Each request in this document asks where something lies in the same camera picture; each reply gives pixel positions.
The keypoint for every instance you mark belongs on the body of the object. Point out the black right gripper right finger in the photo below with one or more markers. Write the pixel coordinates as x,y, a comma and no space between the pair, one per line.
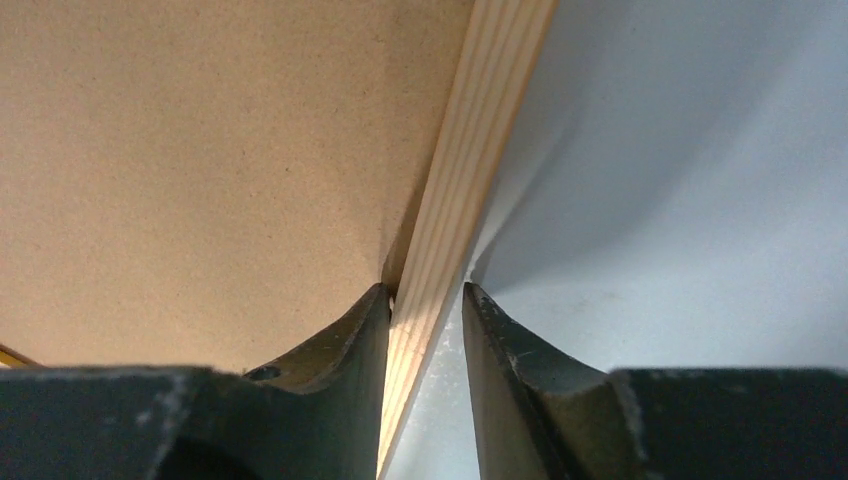
539,413

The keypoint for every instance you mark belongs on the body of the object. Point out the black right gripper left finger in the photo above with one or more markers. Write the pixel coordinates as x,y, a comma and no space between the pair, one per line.
312,413

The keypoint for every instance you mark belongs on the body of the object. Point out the brown cardboard backing board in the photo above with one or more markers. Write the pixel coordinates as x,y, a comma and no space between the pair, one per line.
210,182

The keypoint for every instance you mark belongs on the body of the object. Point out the wooden picture frame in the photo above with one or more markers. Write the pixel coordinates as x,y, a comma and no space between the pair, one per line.
497,56

